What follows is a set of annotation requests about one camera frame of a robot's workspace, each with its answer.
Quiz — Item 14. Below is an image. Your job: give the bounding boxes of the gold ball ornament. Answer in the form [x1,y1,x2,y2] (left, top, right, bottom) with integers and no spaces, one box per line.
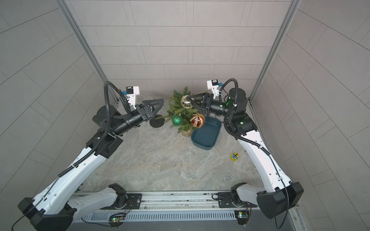
[180,95,193,109]

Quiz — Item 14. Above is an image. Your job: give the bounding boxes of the red gold striped ornament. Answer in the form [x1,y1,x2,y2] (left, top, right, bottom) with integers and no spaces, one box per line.
[190,113,205,129]

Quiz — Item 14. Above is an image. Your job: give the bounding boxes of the green glitter ball ornament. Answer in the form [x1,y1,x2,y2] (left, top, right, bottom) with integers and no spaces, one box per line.
[172,115,184,126]

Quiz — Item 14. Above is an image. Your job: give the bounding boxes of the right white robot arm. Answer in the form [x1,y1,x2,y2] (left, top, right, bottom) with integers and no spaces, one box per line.
[186,79,304,225]

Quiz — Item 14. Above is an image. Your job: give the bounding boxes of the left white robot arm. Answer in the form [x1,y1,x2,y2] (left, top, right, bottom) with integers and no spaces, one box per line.
[18,81,164,231]

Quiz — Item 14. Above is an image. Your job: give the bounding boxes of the small green christmas tree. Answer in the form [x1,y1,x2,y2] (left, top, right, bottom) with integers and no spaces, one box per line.
[162,87,199,137]

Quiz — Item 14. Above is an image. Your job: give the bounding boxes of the black microphone stand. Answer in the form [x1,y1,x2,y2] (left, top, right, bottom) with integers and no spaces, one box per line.
[149,115,165,128]

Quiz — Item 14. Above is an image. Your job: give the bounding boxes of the teal plastic tray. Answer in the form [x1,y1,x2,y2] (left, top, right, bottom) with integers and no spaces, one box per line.
[191,116,222,150]

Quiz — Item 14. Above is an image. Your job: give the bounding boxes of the yellow round sticker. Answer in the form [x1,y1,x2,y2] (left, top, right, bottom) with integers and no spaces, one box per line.
[230,152,240,161]

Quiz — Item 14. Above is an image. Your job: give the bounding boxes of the left circuit board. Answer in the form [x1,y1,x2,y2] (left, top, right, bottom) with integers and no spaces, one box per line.
[108,213,126,227]

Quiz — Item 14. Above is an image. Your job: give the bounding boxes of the circuit board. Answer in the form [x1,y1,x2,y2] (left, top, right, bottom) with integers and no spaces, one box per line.
[108,213,126,227]
[234,210,251,225]

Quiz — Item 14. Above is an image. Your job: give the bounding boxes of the right circuit board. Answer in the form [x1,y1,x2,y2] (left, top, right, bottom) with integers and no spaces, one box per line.
[234,210,251,225]

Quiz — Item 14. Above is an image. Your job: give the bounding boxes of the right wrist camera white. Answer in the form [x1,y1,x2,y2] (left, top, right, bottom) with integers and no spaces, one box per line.
[207,80,222,99]

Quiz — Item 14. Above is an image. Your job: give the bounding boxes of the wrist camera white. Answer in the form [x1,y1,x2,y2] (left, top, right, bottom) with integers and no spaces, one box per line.
[122,86,140,109]
[207,80,222,99]

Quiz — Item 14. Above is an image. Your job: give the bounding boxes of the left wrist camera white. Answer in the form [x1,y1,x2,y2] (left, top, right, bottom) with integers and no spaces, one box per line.
[122,86,140,109]

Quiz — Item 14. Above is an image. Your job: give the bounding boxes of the metal base rail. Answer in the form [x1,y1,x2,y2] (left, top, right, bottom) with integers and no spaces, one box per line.
[57,189,300,214]

